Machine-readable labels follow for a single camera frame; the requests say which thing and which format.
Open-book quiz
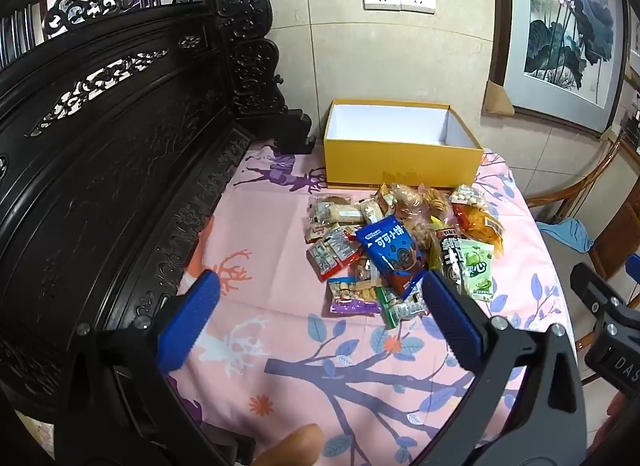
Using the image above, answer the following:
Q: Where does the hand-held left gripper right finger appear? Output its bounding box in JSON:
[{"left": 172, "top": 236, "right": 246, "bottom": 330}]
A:
[{"left": 415, "top": 270, "right": 588, "bottom": 466}]

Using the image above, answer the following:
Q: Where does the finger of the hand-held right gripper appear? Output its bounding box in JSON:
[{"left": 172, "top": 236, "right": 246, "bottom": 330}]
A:
[
  {"left": 625, "top": 252, "right": 640, "bottom": 309},
  {"left": 570, "top": 261, "right": 627, "bottom": 321}
]

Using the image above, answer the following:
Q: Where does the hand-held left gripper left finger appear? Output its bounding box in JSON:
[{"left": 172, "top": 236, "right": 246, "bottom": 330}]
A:
[{"left": 55, "top": 268, "right": 257, "bottom": 466}]

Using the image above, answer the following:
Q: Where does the pile of mixed snack packets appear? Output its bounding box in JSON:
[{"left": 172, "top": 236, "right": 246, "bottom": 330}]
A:
[{"left": 306, "top": 182, "right": 506, "bottom": 329}]

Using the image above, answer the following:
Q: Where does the yellow cardboard box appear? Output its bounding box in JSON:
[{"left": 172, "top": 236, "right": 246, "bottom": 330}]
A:
[{"left": 322, "top": 99, "right": 485, "bottom": 190}]

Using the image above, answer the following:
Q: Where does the person's left hand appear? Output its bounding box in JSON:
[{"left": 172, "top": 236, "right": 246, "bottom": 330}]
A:
[{"left": 252, "top": 423, "right": 326, "bottom": 466}]

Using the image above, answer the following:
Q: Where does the blue cloth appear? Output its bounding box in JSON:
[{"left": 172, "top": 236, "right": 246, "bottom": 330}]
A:
[{"left": 537, "top": 218, "right": 595, "bottom": 254}]

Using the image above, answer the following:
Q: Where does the wooden chair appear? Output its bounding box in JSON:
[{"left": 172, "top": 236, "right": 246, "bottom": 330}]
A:
[{"left": 525, "top": 138, "right": 640, "bottom": 347}]

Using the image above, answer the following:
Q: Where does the pink printed tablecloth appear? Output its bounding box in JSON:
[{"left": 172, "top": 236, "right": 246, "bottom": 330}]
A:
[{"left": 165, "top": 138, "right": 576, "bottom": 466}]

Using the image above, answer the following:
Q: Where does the dark carved wooden furniture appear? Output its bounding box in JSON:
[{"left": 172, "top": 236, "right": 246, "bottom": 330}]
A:
[{"left": 0, "top": 0, "right": 313, "bottom": 447}]

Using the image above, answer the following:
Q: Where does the framed lotus painting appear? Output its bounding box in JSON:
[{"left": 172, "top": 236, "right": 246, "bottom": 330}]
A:
[{"left": 487, "top": 0, "right": 631, "bottom": 139}]

